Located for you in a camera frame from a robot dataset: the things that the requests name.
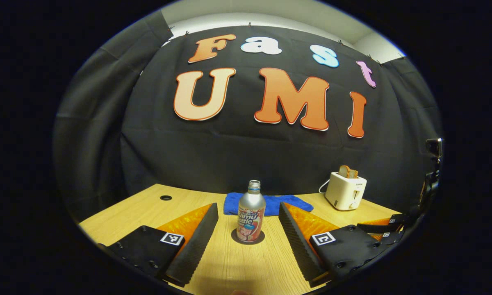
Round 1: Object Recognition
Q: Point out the blue folded towel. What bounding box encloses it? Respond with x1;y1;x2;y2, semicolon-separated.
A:
223;193;314;217

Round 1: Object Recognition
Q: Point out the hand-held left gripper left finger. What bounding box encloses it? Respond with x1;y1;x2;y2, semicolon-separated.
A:
98;203;220;287

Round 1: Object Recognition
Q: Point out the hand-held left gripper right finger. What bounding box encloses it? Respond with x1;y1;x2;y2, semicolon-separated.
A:
279;202;390;288

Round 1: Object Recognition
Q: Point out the silver water bottle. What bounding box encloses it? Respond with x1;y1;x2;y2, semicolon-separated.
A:
236;180;267;243

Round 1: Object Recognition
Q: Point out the white toaster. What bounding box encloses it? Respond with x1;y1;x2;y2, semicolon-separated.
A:
325;172;368;211

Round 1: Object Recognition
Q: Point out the dark round coaster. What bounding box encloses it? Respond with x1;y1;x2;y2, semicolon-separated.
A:
231;229;266;245

